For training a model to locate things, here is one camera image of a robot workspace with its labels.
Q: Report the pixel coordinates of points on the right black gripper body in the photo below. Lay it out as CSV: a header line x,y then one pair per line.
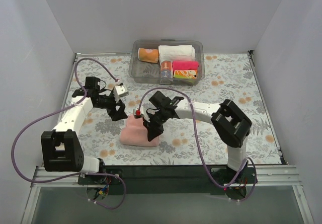
x,y
154,121

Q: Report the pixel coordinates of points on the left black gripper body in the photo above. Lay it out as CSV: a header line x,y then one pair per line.
x,y
113,107

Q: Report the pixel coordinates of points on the rabbit print towel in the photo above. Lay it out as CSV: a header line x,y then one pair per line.
x,y
166,69

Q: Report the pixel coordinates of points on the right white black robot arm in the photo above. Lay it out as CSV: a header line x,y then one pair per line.
x,y
230,122

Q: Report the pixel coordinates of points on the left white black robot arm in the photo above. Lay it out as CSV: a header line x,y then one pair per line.
x,y
61,149

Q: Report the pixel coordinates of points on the floral table mat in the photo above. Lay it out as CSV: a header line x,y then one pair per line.
x,y
227,76

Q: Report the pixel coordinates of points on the orange print rolled towel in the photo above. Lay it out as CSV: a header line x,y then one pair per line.
x,y
185,74

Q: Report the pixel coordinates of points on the hot pink rolled towel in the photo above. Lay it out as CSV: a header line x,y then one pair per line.
x,y
185,65

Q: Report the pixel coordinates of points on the clear plastic bin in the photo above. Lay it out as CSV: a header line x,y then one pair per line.
x,y
149,73

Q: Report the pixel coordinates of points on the white rolled towel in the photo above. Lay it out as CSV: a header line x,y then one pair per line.
x,y
177,52

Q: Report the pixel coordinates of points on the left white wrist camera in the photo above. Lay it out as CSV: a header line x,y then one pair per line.
x,y
119,91

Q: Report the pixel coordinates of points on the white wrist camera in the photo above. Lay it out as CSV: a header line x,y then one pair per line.
x,y
119,91
141,113

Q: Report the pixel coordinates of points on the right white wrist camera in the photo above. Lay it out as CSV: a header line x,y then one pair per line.
x,y
141,113

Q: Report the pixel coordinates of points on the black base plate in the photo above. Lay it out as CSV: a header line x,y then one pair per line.
x,y
155,179

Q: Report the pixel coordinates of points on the aluminium frame rail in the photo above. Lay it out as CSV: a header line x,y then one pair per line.
x,y
271,175

